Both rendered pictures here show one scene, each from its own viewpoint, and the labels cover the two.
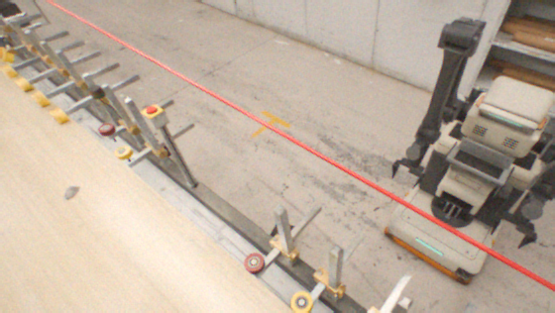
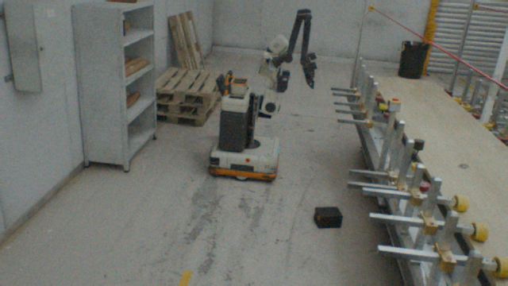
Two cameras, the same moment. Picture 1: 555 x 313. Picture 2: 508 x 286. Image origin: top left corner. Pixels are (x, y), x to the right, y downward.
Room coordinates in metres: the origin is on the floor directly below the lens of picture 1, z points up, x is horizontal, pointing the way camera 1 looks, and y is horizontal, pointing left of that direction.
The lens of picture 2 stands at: (3.38, 2.40, 1.99)
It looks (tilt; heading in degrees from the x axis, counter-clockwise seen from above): 23 degrees down; 235
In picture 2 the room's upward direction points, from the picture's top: 4 degrees clockwise
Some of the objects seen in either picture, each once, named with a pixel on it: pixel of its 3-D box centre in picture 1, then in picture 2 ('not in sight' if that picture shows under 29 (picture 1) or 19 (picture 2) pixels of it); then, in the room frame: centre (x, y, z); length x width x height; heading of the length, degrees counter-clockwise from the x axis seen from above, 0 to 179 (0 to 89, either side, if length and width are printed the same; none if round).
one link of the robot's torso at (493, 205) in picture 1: (474, 195); (267, 106); (0.94, -0.85, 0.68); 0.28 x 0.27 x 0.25; 50
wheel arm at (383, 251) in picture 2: (63, 66); (440, 257); (1.91, 1.69, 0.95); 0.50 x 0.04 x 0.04; 140
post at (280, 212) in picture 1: (286, 240); (370, 110); (0.59, 0.14, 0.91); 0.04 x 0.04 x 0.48; 50
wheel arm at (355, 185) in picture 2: (142, 118); (385, 189); (1.48, 1.07, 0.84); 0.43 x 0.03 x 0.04; 140
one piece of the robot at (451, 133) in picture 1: (474, 172); (240, 114); (1.18, -0.96, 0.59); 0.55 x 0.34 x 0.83; 50
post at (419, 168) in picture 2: (108, 108); (410, 205); (1.55, 1.29, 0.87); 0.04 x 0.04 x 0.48; 50
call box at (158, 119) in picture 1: (156, 117); (394, 106); (1.06, 0.71, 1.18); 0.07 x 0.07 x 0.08; 50
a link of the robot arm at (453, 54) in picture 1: (441, 90); (305, 40); (0.89, -0.44, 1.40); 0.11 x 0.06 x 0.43; 51
